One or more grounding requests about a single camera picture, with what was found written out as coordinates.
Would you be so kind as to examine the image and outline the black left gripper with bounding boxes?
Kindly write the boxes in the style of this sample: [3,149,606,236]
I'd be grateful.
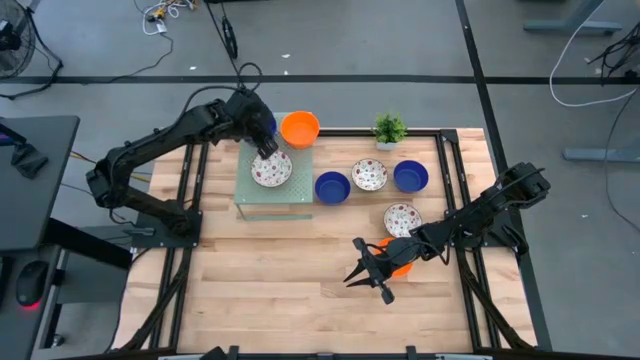
[223,88,277,144]

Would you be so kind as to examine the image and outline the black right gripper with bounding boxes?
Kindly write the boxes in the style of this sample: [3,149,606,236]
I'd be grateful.
[343,237,415,289]

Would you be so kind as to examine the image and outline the orange mini bowl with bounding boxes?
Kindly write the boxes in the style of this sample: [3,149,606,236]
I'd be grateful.
[373,236,415,279]
[279,110,321,151]

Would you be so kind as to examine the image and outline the floral mini bowl green outside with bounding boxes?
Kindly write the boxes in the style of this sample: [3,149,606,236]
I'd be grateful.
[383,202,424,239]
[350,157,389,192]
[250,149,294,189]

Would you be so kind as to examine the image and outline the artificial plant in white pot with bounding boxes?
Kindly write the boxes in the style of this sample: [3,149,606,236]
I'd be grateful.
[372,112,409,152]

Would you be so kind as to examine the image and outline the black desk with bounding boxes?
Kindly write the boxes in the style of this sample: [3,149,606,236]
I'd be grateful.
[0,115,81,251]

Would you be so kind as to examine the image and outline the black floor fan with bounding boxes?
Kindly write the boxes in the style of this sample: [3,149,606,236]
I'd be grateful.
[0,0,37,80]

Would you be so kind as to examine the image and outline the grey desk foot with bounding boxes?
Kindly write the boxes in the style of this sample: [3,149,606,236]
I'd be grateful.
[523,0,624,36]
[563,145,640,164]

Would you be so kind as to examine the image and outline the black computer mouse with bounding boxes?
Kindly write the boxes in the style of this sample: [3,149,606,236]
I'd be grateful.
[14,259,50,308]

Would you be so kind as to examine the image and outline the black hanging cable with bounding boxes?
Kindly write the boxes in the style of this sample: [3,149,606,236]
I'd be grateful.
[204,0,240,64]

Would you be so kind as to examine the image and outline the black aluminium table frame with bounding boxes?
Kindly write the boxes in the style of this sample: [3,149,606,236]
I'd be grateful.
[112,127,554,360]

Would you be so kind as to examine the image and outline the white cables with power strip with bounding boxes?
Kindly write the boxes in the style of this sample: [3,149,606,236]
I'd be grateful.
[132,0,199,37]

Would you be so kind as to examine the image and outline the white floor cable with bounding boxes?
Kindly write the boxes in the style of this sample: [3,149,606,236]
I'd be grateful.
[548,0,640,109]

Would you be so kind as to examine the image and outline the black cable bundle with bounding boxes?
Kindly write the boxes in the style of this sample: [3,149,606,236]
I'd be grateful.
[587,22,640,84]

